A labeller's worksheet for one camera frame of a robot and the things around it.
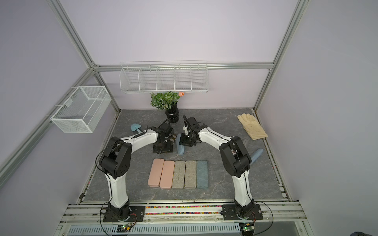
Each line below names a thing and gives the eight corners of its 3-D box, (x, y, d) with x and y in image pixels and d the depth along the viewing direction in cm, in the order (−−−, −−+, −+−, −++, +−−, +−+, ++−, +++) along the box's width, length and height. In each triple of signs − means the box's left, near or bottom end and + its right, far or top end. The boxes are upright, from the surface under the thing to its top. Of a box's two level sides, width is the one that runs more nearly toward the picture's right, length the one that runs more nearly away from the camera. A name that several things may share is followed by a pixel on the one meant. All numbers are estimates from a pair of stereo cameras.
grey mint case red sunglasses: (172, 188, 83) (171, 186, 81) (174, 163, 93) (174, 161, 90) (184, 188, 83) (184, 186, 81) (185, 163, 93) (185, 160, 90)
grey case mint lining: (184, 188, 83) (184, 186, 81) (185, 162, 93) (185, 160, 90) (196, 188, 83) (196, 186, 81) (196, 162, 93) (196, 160, 90)
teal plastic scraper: (130, 133, 109) (129, 130, 107) (133, 125, 114) (131, 123, 112) (140, 132, 109) (139, 130, 107) (142, 125, 114) (141, 123, 111)
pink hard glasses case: (148, 186, 84) (146, 185, 82) (153, 159, 94) (152, 158, 92) (160, 186, 84) (159, 185, 82) (164, 159, 94) (163, 158, 92)
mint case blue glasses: (196, 189, 83) (196, 187, 80) (196, 162, 93) (196, 160, 90) (208, 189, 83) (209, 187, 80) (207, 162, 93) (207, 160, 90)
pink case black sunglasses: (160, 189, 83) (159, 187, 81) (164, 162, 93) (163, 160, 91) (172, 189, 83) (171, 187, 81) (175, 162, 93) (174, 160, 91)
